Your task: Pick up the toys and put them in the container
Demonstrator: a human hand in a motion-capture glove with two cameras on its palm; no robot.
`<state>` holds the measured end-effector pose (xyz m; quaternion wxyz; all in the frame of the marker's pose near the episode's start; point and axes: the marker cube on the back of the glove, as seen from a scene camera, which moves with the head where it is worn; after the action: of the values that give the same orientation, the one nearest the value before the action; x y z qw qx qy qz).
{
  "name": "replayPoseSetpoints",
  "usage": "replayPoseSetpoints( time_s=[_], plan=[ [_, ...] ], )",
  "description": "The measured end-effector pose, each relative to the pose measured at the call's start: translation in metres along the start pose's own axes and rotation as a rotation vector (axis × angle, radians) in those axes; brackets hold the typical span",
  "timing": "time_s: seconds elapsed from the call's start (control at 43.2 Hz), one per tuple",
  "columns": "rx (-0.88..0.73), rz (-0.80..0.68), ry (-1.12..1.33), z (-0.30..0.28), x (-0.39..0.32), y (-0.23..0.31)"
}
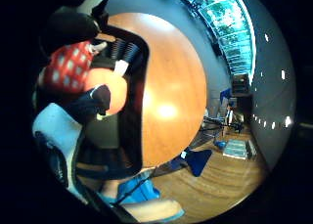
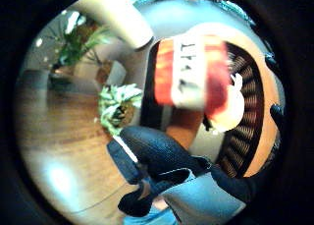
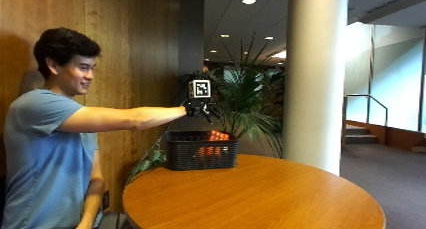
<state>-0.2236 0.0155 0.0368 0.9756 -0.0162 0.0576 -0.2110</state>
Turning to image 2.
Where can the orange red snack packet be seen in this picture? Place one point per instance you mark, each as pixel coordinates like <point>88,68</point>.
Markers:
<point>188,74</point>

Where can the small green potted plant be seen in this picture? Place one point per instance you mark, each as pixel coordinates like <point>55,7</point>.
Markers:
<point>116,107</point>

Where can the the person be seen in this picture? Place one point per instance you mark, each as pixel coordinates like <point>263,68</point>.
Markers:
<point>163,149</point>

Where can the white square planter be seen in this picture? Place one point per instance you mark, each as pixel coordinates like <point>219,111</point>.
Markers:
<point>116,73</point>

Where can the tall green potted plant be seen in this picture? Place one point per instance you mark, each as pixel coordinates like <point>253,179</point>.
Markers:
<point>76,44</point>

